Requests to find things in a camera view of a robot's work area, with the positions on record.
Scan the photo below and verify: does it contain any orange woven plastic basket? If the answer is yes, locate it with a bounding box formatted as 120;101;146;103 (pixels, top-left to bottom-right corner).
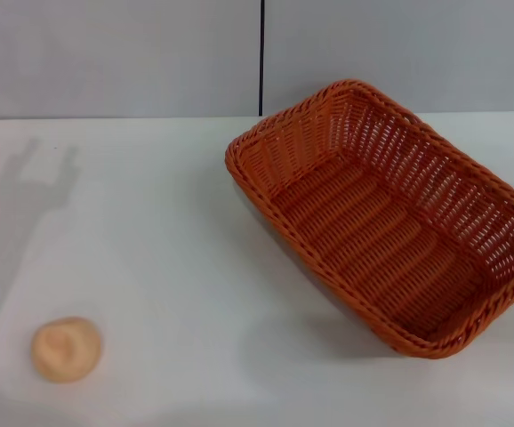
224;78;514;360

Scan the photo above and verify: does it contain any black vertical wall strip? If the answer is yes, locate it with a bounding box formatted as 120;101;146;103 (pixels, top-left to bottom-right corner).
258;0;267;117

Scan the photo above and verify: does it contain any round beige steamed bun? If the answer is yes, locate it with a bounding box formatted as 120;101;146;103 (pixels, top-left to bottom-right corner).
30;316;103;384

